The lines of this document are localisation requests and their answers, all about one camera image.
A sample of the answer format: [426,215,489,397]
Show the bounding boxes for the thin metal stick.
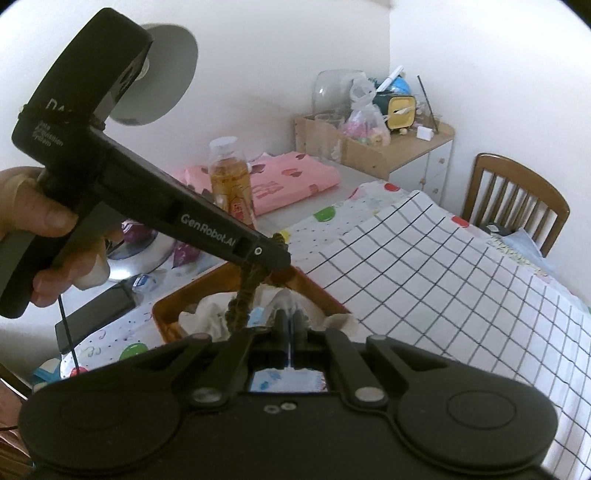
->
[416,75,443,133]

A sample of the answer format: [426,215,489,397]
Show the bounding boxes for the brown beaded string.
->
[225,232,290,334]

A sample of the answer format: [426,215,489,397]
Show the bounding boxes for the wooden chair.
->
[461,152,571,258]

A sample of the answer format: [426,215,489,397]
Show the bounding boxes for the purple snack packet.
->
[121,220,154,246]
[170,239,200,269]

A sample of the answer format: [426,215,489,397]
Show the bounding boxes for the black cable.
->
[57,294,80,378]

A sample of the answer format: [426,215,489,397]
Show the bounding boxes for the brown tray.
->
[152,262,352,352]

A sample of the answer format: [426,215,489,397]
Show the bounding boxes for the blue globe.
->
[373,76,413,100]

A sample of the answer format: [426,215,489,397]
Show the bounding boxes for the plastic bag of sweets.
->
[343,76,392,147]

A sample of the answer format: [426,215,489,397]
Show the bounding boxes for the round silver plate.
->
[105,222,176,282]

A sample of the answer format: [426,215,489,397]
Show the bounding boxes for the white crumpled tissue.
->
[177,282,359,343]

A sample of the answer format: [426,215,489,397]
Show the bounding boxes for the plastic bottle with orange drink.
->
[208,137,259,230]

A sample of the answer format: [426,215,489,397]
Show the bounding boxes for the blue printed face mask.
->
[248,305,329,394]

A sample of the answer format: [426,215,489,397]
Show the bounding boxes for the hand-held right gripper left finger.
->
[134,310,288,406]

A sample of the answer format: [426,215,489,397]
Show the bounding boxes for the pink folded cloth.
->
[184,151,343,218]

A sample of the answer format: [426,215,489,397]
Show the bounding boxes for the light blue folded clothes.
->
[479,222,551,260]

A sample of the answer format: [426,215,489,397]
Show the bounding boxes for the grey desk lamp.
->
[105,24,199,127]

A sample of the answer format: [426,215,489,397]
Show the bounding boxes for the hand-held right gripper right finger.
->
[294,311,446,409]

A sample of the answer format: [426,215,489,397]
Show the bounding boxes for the person's left hand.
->
[0,165,110,306]

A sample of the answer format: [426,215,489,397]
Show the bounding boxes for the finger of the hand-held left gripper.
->
[255,235,292,278]

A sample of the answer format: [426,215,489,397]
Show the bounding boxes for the cardboard box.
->
[294,113,392,179]

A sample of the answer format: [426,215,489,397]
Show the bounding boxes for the clear plastic bag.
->
[269,287,306,325]

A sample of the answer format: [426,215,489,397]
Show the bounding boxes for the black phone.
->
[54,281,137,354]

